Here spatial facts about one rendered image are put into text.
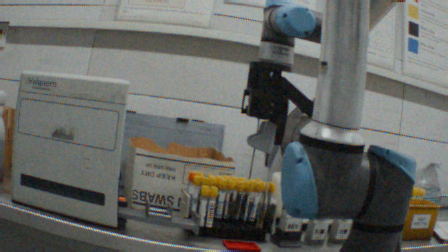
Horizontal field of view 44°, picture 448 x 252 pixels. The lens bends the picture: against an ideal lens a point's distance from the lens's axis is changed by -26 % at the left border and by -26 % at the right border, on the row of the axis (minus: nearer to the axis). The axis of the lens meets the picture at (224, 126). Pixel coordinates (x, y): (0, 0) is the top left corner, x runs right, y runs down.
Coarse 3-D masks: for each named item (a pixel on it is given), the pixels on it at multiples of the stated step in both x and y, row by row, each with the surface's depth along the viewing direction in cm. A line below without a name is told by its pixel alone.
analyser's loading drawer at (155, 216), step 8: (120, 208) 137; (152, 208) 140; (168, 208) 138; (120, 216) 133; (128, 216) 133; (136, 216) 133; (144, 216) 134; (152, 216) 134; (160, 216) 135; (168, 216) 135; (192, 216) 141; (160, 224) 135; (168, 224) 135; (176, 224) 135; (184, 224) 135; (192, 224) 136
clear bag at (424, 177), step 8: (424, 168) 204; (432, 168) 202; (416, 176) 202; (424, 176) 199; (432, 176) 200; (416, 184) 198; (424, 184) 197; (432, 184) 199; (432, 192) 201; (440, 192) 203; (432, 200) 199; (440, 200) 204
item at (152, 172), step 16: (128, 144) 185; (144, 144) 189; (176, 144) 190; (128, 160) 179; (144, 160) 161; (160, 160) 162; (176, 160) 162; (192, 160) 163; (208, 160) 164; (224, 160) 180; (128, 176) 173; (144, 176) 161; (160, 176) 162; (176, 176) 163; (128, 192) 173; (144, 192) 162; (160, 192) 162; (176, 192) 163; (144, 208) 162; (160, 208) 163; (176, 208) 164
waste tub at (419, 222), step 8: (416, 200) 164; (424, 200) 164; (416, 208) 151; (424, 208) 151; (432, 208) 152; (408, 216) 151; (416, 216) 151; (424, 216) 151; (432, 216) 152; (408, 224) 151; (416, 224) 151; (424, 224) 152; (432, 224) 152; (408, 232) 151; (416, 232) 151; (424, 232) 152; (432, 232) 152
